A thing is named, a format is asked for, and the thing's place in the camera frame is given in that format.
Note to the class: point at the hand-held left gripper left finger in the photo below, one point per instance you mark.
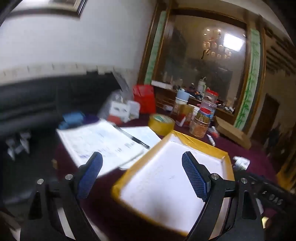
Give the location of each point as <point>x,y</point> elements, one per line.
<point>90,178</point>

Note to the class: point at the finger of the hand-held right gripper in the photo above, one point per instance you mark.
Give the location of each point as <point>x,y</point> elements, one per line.
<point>255,182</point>

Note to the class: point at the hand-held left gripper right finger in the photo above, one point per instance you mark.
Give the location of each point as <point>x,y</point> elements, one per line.
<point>194,178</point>

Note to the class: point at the white tray with yellow edge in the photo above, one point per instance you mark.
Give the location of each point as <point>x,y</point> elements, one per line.
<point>161,176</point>

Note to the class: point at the crumpled white tissue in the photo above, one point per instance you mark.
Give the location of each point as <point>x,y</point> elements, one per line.
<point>240,162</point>

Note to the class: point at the maroon tablecloth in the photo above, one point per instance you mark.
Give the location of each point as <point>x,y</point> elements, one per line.
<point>249,153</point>

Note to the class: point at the golden stair railing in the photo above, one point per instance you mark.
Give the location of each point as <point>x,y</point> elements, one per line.
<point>289,166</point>

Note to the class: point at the open white notebook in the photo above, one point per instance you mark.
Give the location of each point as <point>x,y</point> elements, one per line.
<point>97,141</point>

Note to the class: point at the orange snack jar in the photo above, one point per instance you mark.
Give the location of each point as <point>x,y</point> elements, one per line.
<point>198,129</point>

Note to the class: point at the small red white tube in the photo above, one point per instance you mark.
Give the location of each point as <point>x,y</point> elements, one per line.
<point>214,131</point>

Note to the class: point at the flat cardboard box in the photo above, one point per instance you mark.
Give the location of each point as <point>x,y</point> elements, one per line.
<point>233,134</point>

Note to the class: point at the red and white carton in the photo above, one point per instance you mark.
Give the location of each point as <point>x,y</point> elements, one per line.
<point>182,121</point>

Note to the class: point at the black pen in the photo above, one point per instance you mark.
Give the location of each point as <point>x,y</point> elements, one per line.
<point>134,139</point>

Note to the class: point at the purple pouch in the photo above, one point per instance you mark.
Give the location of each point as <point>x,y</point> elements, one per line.
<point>91,119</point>

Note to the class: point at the blue packet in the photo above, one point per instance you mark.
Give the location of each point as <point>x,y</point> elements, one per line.
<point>71,119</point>

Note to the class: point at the blue label jar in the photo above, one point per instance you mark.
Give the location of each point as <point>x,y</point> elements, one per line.
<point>204,114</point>

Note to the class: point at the yellow tape roll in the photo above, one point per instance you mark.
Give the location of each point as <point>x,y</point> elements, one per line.
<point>153,126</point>

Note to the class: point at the wooden door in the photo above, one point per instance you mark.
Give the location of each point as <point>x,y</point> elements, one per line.
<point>263,115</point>

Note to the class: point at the white box with red label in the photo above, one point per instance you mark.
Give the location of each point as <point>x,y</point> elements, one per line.
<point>119,111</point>

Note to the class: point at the grey crumpled paper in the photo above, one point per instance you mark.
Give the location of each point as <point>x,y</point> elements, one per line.
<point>18,146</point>

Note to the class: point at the clear plastic bag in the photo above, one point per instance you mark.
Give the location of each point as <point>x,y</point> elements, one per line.
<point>108,97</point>

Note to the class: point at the jar with light blue lid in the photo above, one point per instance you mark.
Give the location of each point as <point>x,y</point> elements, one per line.
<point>182,95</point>

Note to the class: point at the clear jar with red lid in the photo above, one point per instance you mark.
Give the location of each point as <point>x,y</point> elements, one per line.
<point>211,93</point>

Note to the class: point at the white thermos bottle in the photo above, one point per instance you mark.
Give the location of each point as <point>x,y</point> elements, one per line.
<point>201,88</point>

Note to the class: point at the red gift bag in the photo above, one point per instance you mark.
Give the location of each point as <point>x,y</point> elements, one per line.
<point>145,99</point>

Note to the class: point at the black sofa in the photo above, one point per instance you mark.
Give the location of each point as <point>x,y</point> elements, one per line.
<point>34,99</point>

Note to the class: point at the wooden framed mirror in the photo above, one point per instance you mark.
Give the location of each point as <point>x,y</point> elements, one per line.
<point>185,46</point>

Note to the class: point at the dark picture frame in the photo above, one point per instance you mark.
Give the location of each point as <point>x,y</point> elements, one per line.
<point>78,7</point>

